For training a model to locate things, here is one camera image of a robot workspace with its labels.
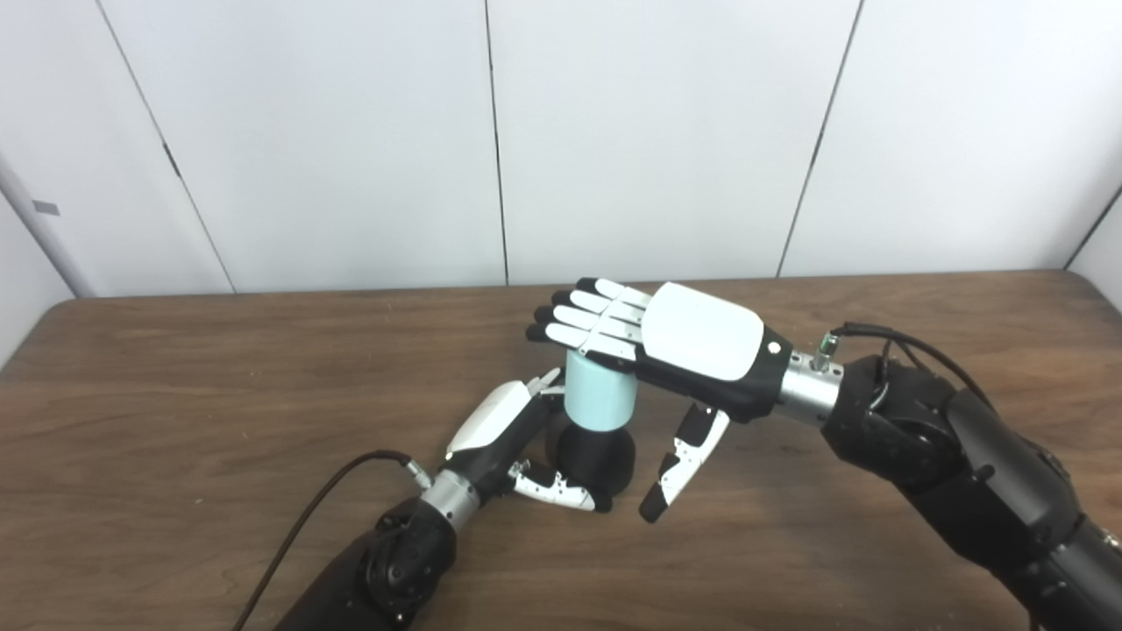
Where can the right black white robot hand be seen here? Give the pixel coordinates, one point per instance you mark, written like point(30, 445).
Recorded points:
point(701, 337)

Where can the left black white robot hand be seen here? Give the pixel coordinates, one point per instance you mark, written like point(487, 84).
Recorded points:
point(495, 429)

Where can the black funnel-shaped nozzle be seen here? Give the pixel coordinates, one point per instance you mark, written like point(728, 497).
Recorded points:
point(596, 460)

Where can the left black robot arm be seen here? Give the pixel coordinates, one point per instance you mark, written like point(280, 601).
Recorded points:
point(377, 570)

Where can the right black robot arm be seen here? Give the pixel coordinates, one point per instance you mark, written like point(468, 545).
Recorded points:
point(955, 447)

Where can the black wall panel hinge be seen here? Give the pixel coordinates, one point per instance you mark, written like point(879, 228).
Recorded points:
point(172, 160)

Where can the white wall corner post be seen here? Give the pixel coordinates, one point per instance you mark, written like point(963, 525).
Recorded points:
point(44, 228)

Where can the small grey wall label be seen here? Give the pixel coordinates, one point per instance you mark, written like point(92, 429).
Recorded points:
point(46, 209)

